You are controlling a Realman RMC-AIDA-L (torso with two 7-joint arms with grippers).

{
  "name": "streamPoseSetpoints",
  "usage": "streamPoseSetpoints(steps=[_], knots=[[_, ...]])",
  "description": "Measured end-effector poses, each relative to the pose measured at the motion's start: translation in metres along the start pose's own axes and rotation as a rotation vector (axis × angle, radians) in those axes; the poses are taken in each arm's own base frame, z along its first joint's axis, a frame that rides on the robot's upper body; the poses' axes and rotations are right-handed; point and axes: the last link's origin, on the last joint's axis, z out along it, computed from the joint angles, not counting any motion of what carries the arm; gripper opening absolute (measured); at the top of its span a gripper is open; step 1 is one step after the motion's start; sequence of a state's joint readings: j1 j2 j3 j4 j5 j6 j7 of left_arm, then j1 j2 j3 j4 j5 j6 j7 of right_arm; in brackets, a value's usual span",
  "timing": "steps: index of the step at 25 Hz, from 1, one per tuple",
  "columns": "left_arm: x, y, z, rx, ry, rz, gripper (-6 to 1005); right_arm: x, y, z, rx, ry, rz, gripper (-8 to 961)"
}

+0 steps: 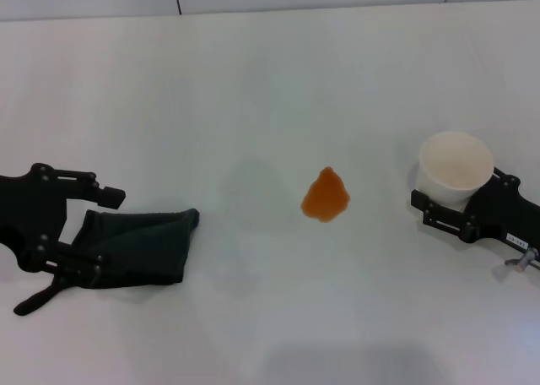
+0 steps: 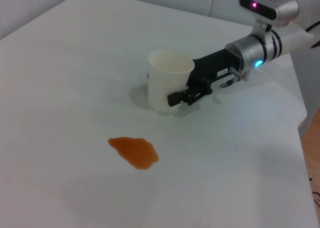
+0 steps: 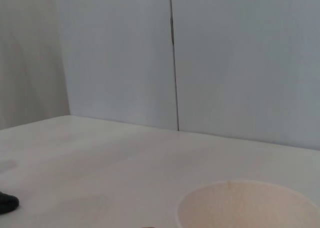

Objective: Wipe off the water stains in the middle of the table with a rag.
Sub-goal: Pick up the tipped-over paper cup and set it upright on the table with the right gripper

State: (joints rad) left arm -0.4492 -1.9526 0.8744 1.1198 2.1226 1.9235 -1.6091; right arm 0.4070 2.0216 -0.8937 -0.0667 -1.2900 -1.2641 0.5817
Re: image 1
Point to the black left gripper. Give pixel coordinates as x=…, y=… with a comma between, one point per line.
x=34, y=216

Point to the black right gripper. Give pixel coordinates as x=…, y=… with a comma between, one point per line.
x=506, y=216

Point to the white paper cup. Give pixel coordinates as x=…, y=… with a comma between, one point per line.
x=451, y=169

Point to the silver right wrist connector plug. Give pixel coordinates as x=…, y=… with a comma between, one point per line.
x=523, y=261

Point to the orange brown liquid puddle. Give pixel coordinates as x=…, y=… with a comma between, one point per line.
x=325, y=197

